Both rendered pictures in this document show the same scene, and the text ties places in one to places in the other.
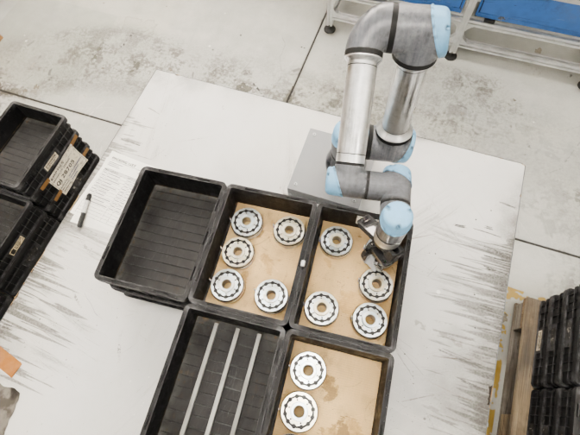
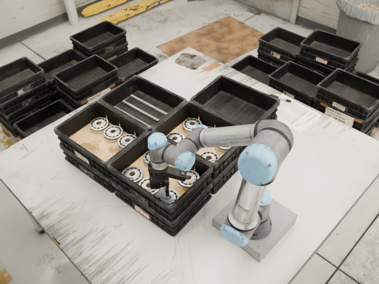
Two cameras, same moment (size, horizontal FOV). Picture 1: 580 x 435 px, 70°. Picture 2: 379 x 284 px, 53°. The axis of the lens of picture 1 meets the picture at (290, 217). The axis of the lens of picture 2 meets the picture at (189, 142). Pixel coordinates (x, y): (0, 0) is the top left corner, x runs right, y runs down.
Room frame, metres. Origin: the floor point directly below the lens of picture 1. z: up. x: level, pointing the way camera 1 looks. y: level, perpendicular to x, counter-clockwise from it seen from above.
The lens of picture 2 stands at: (0.90, -1.20, 2.23)
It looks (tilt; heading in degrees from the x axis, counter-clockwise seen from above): 45 degrees down; 112
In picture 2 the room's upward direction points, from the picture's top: 2 degrees counter-clockwise
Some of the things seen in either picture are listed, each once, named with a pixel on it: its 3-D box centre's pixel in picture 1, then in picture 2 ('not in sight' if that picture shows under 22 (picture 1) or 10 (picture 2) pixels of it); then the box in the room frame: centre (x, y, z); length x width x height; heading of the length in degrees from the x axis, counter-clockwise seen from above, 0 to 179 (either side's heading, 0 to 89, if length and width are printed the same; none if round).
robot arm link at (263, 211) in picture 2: (351, 139); (255, 203); (0.79, -0.23, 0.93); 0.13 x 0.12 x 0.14; 76
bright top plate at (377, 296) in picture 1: (375, 284); (149, 186); (0.31, -0.24, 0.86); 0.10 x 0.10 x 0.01
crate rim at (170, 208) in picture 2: (353, 273); (159, 167); (0.34, -0.17, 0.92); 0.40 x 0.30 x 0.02; 161
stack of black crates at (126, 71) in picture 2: not in sight; (132, 79); (-0.55, 1.15, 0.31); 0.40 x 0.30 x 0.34; 66
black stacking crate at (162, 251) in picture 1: (168, 236); (234, 109); (0.53, 0.40, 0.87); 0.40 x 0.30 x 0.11; 161
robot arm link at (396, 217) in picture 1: (394, 222); (158, 147); (0.39, -0.26, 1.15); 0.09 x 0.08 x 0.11; 166
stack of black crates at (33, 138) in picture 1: (43, 167); (344, 112); (1.17, 1.20, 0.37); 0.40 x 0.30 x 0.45; 156
